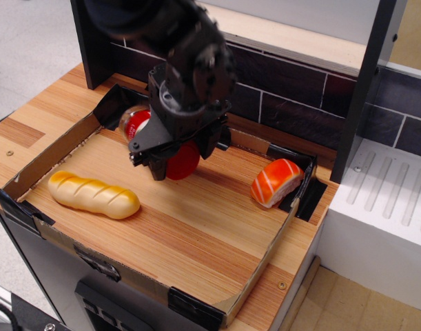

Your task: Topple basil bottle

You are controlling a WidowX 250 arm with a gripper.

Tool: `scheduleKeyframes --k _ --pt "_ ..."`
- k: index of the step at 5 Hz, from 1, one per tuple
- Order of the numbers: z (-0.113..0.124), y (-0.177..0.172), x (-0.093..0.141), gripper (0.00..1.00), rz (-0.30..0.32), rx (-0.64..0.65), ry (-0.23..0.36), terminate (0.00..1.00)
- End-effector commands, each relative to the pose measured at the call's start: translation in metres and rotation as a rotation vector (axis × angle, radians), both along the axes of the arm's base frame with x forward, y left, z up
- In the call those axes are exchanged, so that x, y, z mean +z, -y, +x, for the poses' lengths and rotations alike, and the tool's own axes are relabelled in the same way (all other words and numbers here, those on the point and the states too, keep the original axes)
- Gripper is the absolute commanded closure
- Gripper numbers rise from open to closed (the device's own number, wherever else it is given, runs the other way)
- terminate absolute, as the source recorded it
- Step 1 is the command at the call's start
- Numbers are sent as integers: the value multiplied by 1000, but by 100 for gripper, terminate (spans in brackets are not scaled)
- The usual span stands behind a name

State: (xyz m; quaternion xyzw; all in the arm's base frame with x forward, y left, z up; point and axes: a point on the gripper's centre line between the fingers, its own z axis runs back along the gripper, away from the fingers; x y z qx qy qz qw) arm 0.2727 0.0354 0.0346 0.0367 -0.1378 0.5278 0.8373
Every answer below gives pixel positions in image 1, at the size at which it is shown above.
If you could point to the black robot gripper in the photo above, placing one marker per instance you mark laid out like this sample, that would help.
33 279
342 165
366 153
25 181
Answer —
188 119

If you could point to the red-capped basil spice bottle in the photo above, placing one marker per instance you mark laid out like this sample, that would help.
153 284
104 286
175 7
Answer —
144 132

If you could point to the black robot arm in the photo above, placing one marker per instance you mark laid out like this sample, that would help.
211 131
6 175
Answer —
188 93

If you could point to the taped cardboard fence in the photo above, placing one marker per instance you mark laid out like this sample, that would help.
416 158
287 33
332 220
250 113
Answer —
200 247

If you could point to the toy salmon nigiri sushi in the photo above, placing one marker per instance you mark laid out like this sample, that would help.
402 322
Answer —
275 181

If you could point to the toy bread loaf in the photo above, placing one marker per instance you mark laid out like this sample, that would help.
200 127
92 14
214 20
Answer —
92 195

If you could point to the black oven control panel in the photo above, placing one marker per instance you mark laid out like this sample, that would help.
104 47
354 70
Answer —
104 314

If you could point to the white toy sink drainer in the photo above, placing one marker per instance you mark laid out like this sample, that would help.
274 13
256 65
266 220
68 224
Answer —
372 230

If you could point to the left dark upright post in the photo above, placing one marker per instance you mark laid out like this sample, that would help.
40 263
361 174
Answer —
95 47

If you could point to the dark upright shelf post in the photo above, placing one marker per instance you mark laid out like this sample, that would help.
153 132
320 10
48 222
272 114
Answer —
352 133

